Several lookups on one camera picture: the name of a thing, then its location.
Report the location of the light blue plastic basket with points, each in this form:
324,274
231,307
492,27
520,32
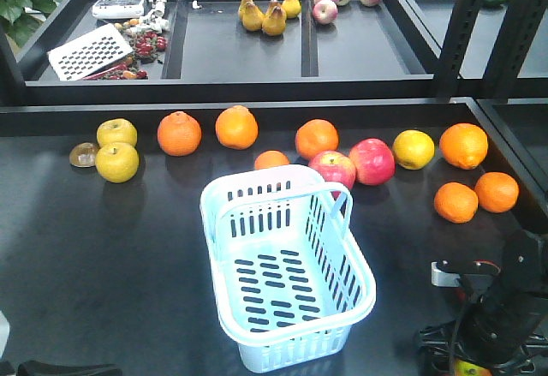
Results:
288,276

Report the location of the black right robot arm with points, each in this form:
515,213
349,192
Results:
496,331

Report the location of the pink-red apple left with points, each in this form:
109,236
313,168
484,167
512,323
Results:
334,166

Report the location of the pink-red apple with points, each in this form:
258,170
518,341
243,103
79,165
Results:
373,160
334,166

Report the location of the pink-red apple right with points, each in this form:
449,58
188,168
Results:
373,160

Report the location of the yellow round citrus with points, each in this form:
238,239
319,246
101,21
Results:
413,149

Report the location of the brown pear cluster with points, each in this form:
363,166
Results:
273,21

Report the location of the yellow pear-apple front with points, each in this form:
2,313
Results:
117,162

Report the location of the orange front small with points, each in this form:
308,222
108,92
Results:
456,202

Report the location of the brown mushroom-like fruit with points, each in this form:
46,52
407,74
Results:
83,155

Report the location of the large orange with navel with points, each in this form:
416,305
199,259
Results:
464,145

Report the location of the orange beside divider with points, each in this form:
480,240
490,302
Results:
497,192

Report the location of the dark red apple near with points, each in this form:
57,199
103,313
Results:
465,368

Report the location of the black perforated upright post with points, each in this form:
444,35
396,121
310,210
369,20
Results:
485,46

